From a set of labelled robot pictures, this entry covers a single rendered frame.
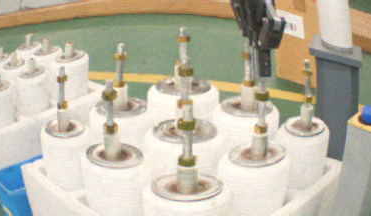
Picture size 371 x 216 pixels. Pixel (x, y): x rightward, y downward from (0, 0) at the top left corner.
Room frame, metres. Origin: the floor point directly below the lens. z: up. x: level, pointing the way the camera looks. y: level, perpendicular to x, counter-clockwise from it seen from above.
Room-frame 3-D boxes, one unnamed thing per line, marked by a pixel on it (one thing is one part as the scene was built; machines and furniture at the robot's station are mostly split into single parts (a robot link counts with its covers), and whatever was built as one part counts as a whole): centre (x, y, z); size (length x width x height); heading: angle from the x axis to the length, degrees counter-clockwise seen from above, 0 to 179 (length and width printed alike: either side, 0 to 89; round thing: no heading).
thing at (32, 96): (1.16, 0.31, 0.16); 0.10 x 0.10 x 0.18
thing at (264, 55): (0.77, -0.09, 0.37); 0.03 x 0.01 x 0.05; 18
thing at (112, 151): (0.78, 0.08, 0.26); 0.02 x 0.02 x 0.03
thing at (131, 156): (0.78, 0.08, 0.25); 0.08 x 0.08 x 0.01
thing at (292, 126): (0.87, -0.17, 0.25); 0.08 x 0.08 x 0.01
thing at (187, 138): (0.70, 0.00, 0.30); 0.01 x 0.01 x 0.08; 16
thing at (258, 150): (0.79, -0.08, 0.26); 0.02 x 0.02 x 0.03
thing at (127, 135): (0.95, 0.08, 0.16); 0.10 x 0.10 x 0.18
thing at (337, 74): (1.19, -0.32, 0.15); 0.15 x 0.15 x 0.30; 71
